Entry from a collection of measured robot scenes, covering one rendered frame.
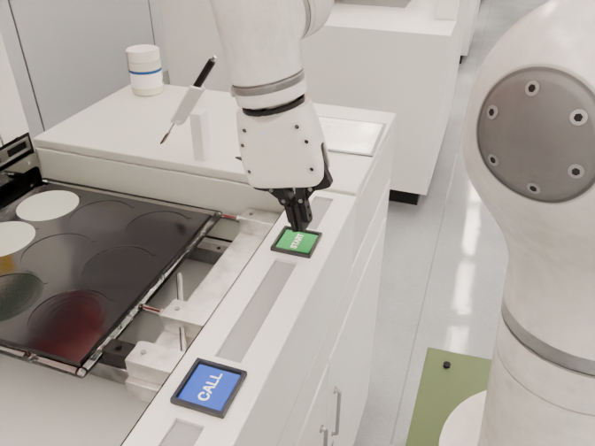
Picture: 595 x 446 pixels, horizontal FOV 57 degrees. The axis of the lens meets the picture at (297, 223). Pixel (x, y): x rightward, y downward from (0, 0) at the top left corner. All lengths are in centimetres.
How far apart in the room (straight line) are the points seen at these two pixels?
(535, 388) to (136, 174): 77
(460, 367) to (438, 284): 159
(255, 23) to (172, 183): 46
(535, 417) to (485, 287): 184
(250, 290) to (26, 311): 31
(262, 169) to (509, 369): 37
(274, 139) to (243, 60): 10
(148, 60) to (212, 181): 40
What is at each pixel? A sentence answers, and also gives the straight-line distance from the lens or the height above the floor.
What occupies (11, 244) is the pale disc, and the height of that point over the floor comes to 90.
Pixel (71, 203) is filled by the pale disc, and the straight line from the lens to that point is 102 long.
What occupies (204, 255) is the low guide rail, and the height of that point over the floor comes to 84.
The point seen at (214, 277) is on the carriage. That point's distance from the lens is 82.
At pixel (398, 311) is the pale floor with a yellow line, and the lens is 209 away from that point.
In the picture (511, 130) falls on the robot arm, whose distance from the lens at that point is 28.
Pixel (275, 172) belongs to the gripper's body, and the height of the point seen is 108.
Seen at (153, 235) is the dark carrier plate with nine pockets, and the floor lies 90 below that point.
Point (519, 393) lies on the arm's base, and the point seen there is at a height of 106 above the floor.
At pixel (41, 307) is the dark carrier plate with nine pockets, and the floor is 90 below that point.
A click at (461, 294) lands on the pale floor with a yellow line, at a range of 222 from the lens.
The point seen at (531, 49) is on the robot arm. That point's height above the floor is 132.
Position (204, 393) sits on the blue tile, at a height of 96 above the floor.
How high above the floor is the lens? 139
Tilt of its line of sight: 33 degrees down
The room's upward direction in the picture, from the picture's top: straight up
